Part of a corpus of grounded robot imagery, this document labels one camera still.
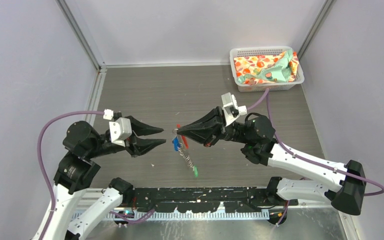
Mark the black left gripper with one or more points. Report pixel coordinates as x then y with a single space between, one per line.
136 143

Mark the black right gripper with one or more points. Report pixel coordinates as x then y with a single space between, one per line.
208 129

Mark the red key tag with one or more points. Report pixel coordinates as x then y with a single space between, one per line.
184 140

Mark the blue key tag key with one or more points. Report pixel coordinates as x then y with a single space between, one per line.
176 145

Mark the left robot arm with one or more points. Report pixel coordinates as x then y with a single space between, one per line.
77 169

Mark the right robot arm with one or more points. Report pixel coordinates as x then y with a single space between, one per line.
336 183

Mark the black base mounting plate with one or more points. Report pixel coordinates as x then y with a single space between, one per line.
249 199

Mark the colourful patterned cloth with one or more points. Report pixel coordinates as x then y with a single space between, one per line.
266 69

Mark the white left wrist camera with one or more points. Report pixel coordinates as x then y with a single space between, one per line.
120 128

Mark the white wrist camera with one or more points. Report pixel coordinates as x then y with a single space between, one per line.
231 110
120 128

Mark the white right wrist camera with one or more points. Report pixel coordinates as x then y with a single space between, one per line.
231 110

